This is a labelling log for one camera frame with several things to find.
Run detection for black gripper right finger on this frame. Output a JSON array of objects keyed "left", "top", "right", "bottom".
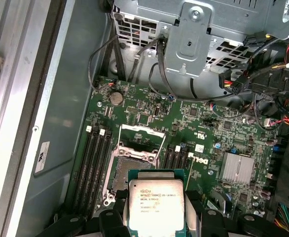
[{"left": 185, "top": 190, "right": 289, "bottom": 237}]

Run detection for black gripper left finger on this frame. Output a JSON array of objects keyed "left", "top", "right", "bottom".
[{"left": 53, "top": 190, "right": 128, "bottom": 237}]

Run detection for silver green CPU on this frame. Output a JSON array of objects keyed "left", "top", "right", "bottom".
[{"left": 126, "top": 168, "right": 188, "bottom": 237}]

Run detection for CPU socket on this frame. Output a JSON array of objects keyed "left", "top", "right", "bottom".
[{"left": 102, "top": 148, "right": 167, "bottom": 208}]

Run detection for RAM slot with black clips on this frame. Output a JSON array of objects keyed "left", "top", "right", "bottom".
[
  {"left": 79, "top": 128, "right": 99, "bottom": 215},
  {"left": 180, "top": 147, "right": 187, "bottom": 173},
  {"left": 164, "top": 145, "right": 173, "bottom": 171}
]

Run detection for silver chipset heatsink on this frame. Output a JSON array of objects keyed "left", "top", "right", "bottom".
[{"left": 218, "top": 152, "right": 255, "bottom": 186}]

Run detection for white case label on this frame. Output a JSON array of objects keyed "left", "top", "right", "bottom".
[{"left": 35, "top": 140, "right": 49, "bottom": 173}]

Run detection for green motherboard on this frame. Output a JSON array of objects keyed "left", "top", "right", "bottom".
[{"left": 68, "top": 75, "right": 289, "bottom": 237}]

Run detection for black grey PC case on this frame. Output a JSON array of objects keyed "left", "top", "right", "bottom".
[{"left": 1, "top": 0, "right": 289, "bottom": 237}]

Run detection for round coin battery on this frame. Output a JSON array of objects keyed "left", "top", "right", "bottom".
[{"left": 109, "top": 91, "right": 124, "bottom": 106}]

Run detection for black power connector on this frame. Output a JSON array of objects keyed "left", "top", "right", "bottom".
[{"left": 218, "top": 68, "right": 250, "bottom": 96}]

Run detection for grey metal disk bay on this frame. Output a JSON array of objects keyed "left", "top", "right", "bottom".
[{"left": 112, "top": 0, "right": 289, "bottom": 99}]

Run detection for black flat cable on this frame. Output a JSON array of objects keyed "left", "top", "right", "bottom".
[
  {"left": 107, "top": 37, "right": 119, "bottom": 79},
  {"left": 113, "top": 37, "right": 128, "bottom": 82}
]

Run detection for thin dark wire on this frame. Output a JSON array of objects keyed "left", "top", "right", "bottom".
[{"left": 88, "top": 34, "right": 125, "bottom": 91}]

